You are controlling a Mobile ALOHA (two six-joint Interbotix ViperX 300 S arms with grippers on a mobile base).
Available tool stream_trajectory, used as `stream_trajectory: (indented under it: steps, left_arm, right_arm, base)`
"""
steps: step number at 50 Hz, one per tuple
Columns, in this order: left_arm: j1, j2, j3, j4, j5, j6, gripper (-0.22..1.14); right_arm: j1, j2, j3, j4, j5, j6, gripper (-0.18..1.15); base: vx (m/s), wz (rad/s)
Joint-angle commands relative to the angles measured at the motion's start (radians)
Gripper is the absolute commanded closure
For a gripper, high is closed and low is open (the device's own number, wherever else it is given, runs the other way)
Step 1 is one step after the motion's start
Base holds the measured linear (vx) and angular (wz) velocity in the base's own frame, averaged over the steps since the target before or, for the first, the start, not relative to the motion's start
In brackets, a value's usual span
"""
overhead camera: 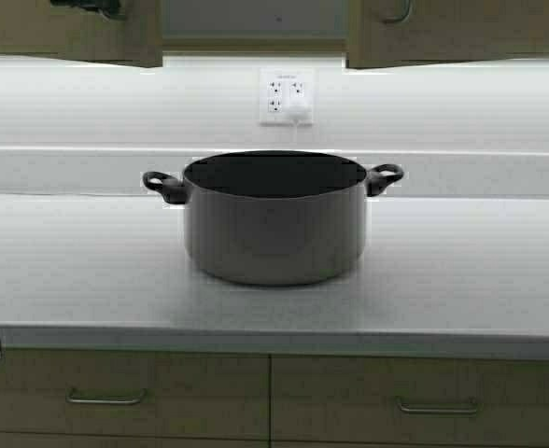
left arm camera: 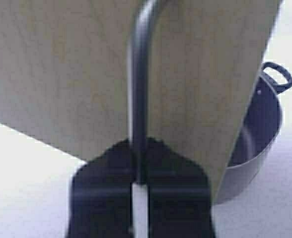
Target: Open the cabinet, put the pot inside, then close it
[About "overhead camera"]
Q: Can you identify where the grey pot with black handles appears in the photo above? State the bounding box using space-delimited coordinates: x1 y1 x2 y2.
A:
142 150 405 287

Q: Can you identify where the cabinet door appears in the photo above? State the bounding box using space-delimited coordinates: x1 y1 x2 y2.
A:
0 1 162 68
345 0 549 69

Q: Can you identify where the white plug adapter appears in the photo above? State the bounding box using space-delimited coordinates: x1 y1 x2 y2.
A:
286 98 311 126

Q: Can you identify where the right drawer front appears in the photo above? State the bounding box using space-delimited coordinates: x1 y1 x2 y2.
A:
271 357 549 447

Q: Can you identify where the left drawer front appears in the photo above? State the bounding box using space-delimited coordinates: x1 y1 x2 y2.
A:
0 349 269 441

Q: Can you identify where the white wall outlet plate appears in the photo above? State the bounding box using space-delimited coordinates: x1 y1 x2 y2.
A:
259 69 316 126

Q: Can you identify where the right drawer metal handle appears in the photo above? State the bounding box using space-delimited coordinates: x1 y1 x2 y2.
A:
396 398 479 416

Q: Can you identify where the drawer metal handle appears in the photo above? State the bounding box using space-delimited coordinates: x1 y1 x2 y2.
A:
65 387 148 406
396 398 479 416

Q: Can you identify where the left drawer metal handle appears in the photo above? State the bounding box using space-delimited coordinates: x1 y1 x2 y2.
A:
65 387 148 406

